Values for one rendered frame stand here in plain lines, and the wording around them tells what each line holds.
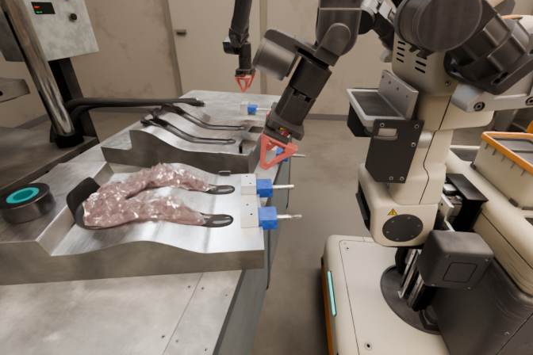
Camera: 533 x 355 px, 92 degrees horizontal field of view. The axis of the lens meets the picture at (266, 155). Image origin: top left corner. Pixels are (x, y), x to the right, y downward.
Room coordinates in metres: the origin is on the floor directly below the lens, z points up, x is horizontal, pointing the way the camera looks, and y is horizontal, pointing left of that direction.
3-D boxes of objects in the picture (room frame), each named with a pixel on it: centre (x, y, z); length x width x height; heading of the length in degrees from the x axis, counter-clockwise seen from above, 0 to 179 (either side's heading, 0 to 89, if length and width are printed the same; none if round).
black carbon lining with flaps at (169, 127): (0.80, 0.25, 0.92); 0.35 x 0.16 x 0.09; 77
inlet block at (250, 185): (0.53, 0.00, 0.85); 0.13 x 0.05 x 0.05; 94
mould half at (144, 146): (0.81, 0.27, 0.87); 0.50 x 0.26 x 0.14; 77
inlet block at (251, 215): (0.42, -0.01, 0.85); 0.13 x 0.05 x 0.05; 94
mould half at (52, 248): (0.45, 0.26, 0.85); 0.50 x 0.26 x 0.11; 94
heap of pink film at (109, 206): (0.45, 0.26, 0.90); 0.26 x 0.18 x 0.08; 94
